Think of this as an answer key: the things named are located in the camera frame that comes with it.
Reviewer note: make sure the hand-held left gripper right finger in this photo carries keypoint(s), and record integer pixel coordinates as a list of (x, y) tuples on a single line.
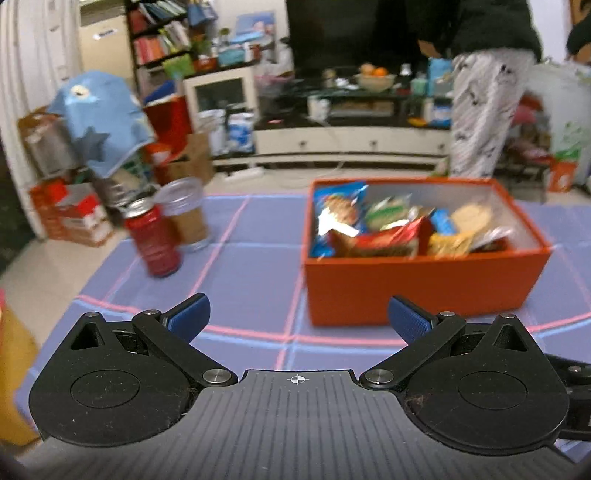
[(408, 318)]

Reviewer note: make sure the yellow cloth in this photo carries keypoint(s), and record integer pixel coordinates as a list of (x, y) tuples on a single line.
[(14, 369)]

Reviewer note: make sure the red white cardboard box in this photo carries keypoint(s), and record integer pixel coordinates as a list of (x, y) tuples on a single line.
[(74, 217)]

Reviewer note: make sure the fruit bowl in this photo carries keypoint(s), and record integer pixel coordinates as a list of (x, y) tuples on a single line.
[(375, 81)]

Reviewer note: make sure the brown cardboard package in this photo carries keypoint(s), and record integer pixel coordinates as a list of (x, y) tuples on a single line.
[(46, 143)]

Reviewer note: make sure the black television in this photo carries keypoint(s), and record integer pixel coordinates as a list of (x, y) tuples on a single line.
[(341, 32)]

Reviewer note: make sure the purple checked tablecloth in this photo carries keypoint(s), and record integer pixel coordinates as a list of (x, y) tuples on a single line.
[(249, 277)]

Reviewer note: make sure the blue star cloth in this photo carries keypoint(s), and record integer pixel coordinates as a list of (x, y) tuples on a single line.
[(101, 120)]

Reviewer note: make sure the blue wafer packet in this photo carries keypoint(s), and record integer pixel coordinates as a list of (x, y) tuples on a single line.
[(443, 221)]

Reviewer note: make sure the red drink can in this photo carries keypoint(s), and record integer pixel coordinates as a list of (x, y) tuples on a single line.
[(154, 244)]

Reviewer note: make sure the red folding chair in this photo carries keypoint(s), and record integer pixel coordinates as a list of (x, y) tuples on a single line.
[(526, 147)]

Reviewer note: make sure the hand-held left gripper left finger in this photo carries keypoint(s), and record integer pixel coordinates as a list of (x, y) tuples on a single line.
[(189, 311)]

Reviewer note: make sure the blue white bag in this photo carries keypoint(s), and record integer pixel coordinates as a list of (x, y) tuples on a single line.
[(241, 134)]

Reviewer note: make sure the brown paper bag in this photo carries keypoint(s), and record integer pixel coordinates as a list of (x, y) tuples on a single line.
[(194, 161)]

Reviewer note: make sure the bookshelf with books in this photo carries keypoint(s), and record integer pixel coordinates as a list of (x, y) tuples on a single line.
[(157, 41)]

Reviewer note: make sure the cream white biscuit packet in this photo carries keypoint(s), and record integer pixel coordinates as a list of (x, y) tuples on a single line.
[(471, 217)]

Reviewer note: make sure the white glass-door cabinet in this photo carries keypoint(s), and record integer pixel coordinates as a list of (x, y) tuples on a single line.
[(221, 97)]

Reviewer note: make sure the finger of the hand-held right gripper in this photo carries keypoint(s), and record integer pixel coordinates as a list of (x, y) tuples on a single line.
[(575, 376)]

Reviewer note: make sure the green cake packet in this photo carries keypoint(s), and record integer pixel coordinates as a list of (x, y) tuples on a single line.
[(388, 214)]

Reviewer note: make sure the clear plastic jar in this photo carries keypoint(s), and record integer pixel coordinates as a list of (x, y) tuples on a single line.
[(187, 221)]

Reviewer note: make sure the dark brown chocolate cookie packet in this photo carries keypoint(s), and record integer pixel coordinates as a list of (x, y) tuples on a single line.
[(383, 242)]

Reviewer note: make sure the red gift bag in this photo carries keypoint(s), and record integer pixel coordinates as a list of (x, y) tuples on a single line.
[(168, 122)]

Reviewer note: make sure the orange cardboard box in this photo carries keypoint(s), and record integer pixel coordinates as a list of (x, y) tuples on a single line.
[(415, 290)]

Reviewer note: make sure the white fridge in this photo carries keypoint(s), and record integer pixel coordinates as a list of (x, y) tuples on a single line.
[(563, 97)]

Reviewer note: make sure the blue cookie packet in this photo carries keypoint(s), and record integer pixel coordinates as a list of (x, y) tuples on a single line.
[(337, 207)]

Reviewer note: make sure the orange green paper bag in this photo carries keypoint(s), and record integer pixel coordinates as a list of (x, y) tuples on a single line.
[(563, 170)]

